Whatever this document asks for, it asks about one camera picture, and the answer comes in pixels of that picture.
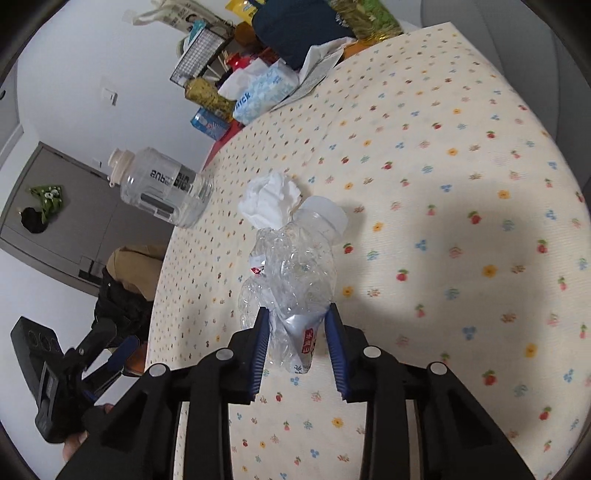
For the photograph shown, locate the green tea bottle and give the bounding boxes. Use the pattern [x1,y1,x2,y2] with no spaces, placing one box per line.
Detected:
[329,0,404,44]

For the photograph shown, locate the crushed clear plastic bottle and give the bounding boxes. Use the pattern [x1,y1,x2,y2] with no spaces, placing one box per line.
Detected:
[238,196,349,374]

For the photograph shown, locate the large clear water jug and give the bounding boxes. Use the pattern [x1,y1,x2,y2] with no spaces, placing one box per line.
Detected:
[108,147,213,228]

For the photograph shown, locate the black wire mesh basket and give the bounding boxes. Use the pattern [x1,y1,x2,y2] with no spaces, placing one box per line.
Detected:
[169,27,230,87]

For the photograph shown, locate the yellow snack bag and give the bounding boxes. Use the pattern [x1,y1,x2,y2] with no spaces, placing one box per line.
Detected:
[225,0,266,25]

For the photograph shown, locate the blue tissue pack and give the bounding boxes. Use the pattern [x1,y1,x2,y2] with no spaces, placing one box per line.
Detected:
[232,61,300,125]

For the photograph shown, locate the navy blue lunch bag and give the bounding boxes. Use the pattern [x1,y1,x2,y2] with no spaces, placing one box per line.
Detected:
[249,0,356,70]

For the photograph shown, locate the beige tote bag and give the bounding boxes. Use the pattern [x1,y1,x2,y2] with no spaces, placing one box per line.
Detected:
[125,0,233,35]

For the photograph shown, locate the yellow tea bottle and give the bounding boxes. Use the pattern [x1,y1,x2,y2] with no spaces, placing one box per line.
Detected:
[184,77,235,122]

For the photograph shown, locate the person's left hand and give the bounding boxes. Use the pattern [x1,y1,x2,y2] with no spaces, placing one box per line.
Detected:
[62,431,88,463]

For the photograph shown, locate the brown jacket on chair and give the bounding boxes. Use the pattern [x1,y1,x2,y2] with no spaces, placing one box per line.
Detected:
[106,245,167,302]

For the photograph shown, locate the floral patterned tablecloth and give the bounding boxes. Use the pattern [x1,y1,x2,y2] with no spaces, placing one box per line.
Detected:
[147,23,590,479]

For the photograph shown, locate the blue drink can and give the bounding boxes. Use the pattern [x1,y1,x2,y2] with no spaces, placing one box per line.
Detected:
[190,107,230,141]

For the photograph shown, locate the crumpled white tissue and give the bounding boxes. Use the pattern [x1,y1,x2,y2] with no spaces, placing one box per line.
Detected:
[238,172,301,230]

